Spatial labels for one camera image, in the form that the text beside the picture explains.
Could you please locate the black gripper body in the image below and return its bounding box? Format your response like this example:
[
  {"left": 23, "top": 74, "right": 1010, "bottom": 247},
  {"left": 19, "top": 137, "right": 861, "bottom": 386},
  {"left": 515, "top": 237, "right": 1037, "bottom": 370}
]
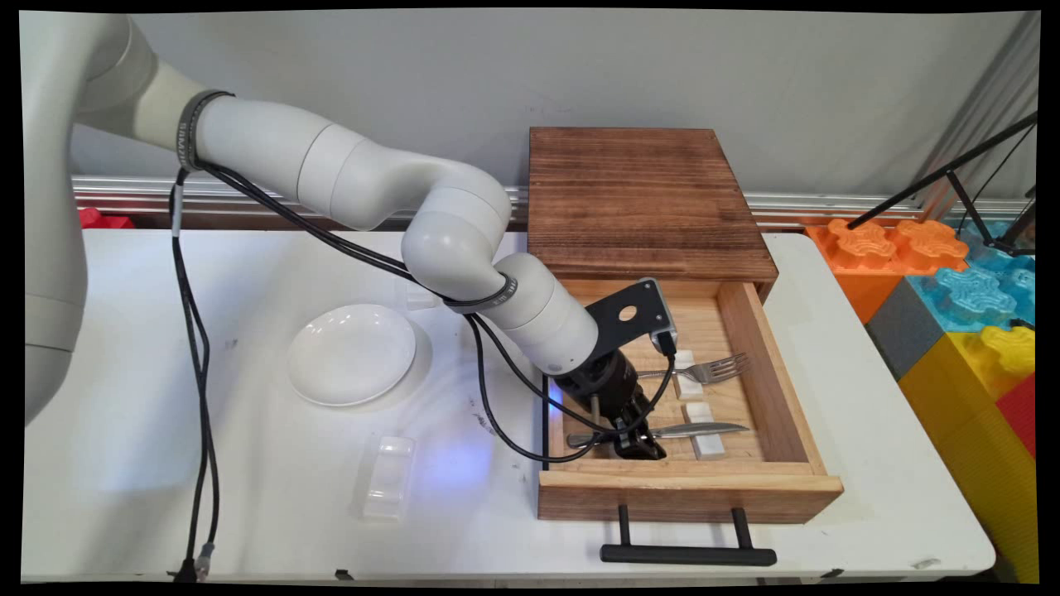
[{"left": 553, "top": 352, "right": 655, "bottom": 435}]

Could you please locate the silver metal knife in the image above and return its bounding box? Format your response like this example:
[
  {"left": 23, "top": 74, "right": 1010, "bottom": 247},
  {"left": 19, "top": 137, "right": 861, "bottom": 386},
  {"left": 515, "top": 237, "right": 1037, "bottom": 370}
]
[{"left": 566, "top": 422, "right": 751, "bottom": 449}]

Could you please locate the silver metal fork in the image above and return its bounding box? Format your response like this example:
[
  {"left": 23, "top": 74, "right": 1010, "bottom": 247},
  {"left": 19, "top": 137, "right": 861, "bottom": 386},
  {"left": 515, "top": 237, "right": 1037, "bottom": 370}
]
[{"left": 638, "top": 353, "right": 752, "bottom": 386}]

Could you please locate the dark wooden drawer cabinet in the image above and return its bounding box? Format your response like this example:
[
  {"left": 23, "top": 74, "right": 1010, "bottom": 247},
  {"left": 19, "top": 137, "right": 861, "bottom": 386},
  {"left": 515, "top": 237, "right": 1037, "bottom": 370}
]
[{"left": 527, "top": 127, "right": 781, "bottom": 334}]

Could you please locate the white round plate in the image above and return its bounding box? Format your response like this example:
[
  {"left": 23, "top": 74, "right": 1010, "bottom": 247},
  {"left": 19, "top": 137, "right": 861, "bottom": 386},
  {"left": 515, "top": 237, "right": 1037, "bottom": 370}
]
[{"left": 287, "top": 303, "right": 417, "bottom": 407}]

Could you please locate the grey foam block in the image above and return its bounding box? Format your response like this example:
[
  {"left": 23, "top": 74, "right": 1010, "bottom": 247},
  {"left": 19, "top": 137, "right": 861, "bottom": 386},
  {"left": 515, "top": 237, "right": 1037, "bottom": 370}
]
[{"left": 865, "top": 280, "right": 947, "bottom": 382}]

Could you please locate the orange foam block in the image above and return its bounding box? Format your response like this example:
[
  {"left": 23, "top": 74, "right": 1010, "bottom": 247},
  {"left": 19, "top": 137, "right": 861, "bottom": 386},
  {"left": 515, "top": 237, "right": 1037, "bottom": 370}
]
[{"left": 805, "top": 218, "right": 970, "bottom": 325}]

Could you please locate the blue foam block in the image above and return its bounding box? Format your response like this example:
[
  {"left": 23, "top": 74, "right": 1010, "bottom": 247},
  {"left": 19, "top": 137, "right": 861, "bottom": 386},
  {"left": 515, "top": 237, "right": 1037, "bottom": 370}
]
[{"left": 907, "top": 219, "right": 1038, "bottom": 332}]

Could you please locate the red foam block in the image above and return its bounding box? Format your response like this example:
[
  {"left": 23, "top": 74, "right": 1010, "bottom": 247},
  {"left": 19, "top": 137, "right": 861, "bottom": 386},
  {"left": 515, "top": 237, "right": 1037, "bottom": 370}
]
[
  {"left": 79, "top": 207, "right": 135, "bottom": 230},
  {"left": 995, "top": 374, "right": 1038, "bottom": 460}
]

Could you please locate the black tripod stand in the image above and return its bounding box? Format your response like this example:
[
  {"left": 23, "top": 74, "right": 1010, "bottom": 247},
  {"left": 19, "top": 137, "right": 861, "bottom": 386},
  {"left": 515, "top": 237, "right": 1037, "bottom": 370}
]
[{"left": 846, "top": 112, "right": 1040, "bottom": 259}]

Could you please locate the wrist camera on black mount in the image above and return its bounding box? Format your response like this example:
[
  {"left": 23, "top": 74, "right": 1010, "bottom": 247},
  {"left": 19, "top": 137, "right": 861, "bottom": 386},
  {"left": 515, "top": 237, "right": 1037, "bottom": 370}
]
[{"left": 585, "top": 278, "right": 678, "bottom": 357}]

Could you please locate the black drawer handle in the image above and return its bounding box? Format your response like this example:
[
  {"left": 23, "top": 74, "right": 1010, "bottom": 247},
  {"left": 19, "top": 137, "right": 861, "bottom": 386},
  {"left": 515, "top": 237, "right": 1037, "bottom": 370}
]
[{"left": 600, "top": 503, "right": 779, "bottom": 568}]

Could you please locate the black velcro strap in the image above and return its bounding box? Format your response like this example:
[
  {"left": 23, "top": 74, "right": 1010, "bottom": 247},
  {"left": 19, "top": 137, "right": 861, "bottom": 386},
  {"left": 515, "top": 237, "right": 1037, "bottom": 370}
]
[
  {"left": 176, "top": 89, "right": 235, "bottom": 172},
  {"left": 443, "top": 276, "right": 518, "bottom": 315}
]

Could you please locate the aluminium rail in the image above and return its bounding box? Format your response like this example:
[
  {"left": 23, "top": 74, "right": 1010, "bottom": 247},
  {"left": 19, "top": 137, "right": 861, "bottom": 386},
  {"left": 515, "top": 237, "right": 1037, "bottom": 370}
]
[{"left": 73, "top": 174, "right": 1036, "bottom": 231}]

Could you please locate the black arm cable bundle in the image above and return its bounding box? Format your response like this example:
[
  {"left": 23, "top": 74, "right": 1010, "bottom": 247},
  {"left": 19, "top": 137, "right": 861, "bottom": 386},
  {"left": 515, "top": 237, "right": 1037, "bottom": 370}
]
[{"left": 170, "top": 161, "right": 676, "bottom": 582}]

